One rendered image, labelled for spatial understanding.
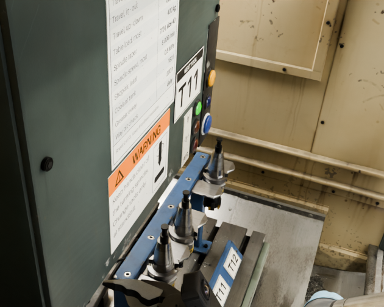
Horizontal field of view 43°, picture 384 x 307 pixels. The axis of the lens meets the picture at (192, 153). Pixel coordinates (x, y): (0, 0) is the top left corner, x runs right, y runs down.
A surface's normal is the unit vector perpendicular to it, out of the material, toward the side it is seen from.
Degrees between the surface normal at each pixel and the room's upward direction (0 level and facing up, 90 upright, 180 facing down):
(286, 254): 24
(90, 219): 90
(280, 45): 90
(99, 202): 90
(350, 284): 17
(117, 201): 90
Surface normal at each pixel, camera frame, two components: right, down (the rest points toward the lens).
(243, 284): 0.07, -0.82
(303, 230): -0.08, -0.54
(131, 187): 0.94, 0.25
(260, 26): -0.35, 0.52
